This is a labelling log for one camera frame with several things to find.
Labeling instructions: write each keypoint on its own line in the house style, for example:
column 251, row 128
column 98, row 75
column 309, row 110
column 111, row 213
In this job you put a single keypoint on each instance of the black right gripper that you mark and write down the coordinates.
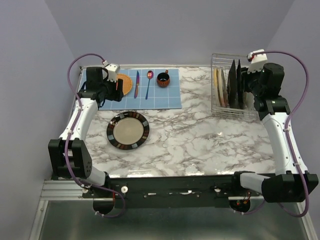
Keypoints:
column 243, row 73

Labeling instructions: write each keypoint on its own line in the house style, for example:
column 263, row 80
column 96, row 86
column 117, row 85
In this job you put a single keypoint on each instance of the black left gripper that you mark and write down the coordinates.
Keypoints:
column 117, row 94

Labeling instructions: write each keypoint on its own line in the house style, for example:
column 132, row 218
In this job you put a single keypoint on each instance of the teal and red plate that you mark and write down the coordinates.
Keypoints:
column 249, row 97

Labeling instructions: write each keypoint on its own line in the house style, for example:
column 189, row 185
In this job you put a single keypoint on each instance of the black rimmed striped plate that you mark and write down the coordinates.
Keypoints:
column 127, row 130

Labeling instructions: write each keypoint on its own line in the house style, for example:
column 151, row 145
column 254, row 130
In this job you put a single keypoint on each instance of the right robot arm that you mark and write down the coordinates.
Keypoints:
column 292, row 181

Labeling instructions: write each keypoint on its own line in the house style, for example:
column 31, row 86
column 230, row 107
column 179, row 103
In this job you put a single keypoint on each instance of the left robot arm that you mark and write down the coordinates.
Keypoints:
column 69, row 156

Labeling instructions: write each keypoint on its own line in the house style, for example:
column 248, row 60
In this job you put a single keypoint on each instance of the woven wicker coaster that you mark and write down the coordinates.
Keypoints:
column 127, row 83

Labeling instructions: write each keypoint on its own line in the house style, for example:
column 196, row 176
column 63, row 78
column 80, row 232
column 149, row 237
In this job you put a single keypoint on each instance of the black square plate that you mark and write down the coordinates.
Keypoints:
column 232, row 85
column 240, row 91

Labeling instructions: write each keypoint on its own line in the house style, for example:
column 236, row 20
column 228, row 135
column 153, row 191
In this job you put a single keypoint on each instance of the iridescent knife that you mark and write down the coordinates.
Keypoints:
column 137, row 83

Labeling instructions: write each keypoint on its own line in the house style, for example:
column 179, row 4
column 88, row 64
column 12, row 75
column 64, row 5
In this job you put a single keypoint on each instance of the brown rimmed plate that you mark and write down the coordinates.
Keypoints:
column 223, row 95

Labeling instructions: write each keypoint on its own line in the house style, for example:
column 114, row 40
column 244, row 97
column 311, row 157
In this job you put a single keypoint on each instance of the blue grid placemat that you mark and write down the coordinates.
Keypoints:
column 158, row 97

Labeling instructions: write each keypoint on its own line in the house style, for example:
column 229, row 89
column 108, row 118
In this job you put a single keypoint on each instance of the yellow rimmed plate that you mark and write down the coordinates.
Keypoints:
column 216, row 90

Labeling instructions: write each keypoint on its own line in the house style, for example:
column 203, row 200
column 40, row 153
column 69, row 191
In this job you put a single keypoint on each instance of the iridescent spoon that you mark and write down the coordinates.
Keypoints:
column 150, row 75

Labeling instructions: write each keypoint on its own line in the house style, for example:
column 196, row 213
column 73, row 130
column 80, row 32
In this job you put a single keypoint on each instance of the brown ceramic mug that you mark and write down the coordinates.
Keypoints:
column 163, row 79

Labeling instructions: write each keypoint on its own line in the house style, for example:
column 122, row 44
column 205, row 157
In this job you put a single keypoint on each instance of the wire dish rack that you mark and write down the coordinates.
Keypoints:
column 224, row 61

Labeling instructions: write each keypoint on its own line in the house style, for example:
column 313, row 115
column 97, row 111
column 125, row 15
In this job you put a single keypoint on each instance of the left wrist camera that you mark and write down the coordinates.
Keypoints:
column 112, row 70

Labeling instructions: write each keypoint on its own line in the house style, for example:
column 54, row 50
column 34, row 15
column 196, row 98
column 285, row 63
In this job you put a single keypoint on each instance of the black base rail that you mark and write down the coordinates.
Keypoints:
column 172, row 192

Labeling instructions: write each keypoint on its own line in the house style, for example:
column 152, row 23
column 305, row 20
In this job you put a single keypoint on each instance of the aluminium frame extrusion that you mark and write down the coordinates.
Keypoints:
column 60, row 190

